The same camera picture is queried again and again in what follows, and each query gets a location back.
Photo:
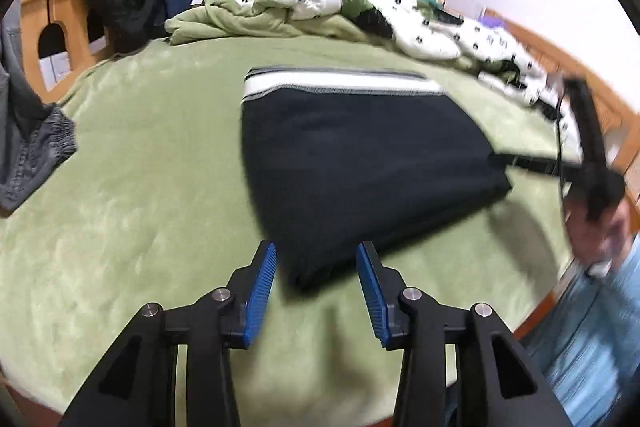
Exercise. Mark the white printed quilt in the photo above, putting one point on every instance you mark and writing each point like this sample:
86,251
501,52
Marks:
435,32

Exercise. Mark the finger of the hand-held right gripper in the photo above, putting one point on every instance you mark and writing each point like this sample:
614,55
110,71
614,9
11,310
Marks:
530,164

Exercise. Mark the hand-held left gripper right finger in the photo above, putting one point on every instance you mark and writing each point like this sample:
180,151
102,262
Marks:
372,297

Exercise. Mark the purple item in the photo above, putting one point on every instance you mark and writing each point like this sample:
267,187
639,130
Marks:
492,21

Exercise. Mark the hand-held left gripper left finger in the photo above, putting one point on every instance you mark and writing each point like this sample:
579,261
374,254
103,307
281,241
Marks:
260,292

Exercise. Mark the green fleece blanket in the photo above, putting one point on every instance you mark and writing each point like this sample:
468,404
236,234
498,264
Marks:
150,157

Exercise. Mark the person's right hand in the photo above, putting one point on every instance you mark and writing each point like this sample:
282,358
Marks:
600,242

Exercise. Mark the grey garment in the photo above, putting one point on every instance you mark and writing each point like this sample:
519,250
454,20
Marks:
30,147

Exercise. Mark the black pants with white stripe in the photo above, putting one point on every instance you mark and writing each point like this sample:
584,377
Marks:
360,157

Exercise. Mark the wooden bed frame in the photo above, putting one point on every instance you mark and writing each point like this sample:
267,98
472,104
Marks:
65,12

